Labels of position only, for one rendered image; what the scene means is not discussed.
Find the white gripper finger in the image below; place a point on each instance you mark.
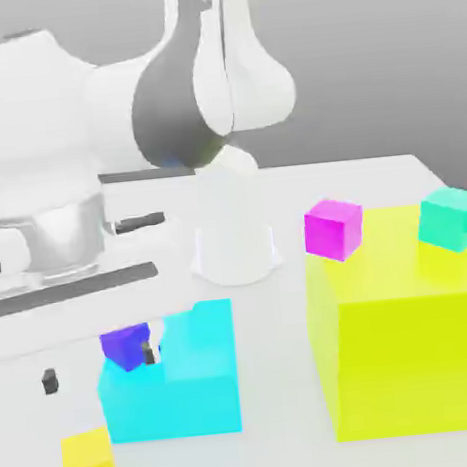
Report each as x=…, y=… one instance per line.
x=50, y=381
x=148, y=354

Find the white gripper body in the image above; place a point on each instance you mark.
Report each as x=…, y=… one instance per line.
x=74, y=289

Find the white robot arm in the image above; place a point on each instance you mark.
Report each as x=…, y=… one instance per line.
x=45, y=115

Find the small purple cube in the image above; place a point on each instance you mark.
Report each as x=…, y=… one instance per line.
x=122, y=346

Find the small yellow cube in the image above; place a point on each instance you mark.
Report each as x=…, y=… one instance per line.
x=89, y=464

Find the small magenta cube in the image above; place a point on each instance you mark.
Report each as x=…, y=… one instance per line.
x=332, y=232

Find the small teal cube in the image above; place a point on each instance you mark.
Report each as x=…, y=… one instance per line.
x=449, y=216

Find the large cyan box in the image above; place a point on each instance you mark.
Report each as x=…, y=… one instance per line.
x=192, y=394

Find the large yellow-green box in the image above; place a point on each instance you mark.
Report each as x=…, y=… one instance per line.
x=410, y=361

